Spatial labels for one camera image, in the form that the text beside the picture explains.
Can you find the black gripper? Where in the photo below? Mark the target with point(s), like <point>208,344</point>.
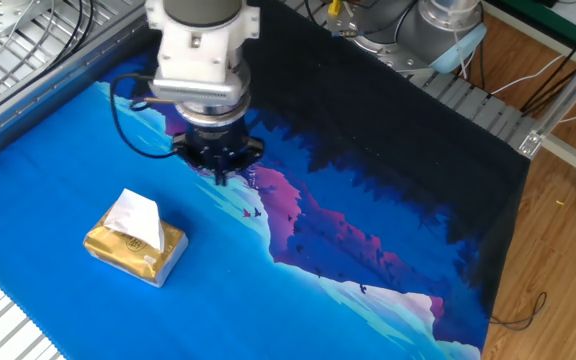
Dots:
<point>218,147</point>

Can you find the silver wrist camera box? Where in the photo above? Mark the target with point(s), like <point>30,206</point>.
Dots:
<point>198,92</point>

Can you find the gold tissue pack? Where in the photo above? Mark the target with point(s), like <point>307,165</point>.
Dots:
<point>128,255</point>

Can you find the yellow plug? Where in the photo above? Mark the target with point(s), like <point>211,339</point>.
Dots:
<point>334,7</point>

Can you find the silver wrist flange adapter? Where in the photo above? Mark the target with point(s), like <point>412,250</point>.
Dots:
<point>213,114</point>

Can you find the white napkin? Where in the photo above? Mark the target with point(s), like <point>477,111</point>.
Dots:
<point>135,215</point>

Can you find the aluminium frame post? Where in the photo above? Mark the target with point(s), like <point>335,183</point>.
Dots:
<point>563,95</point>

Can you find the white plastic wrist bracket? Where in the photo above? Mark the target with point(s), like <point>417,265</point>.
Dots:
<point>198,55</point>

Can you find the silver screw plate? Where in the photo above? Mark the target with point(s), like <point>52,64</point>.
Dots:
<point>3,15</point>

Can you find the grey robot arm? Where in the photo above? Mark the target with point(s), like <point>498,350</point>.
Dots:
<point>418,30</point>

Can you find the blue mountain print cloth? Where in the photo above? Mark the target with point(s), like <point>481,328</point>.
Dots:
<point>68,200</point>

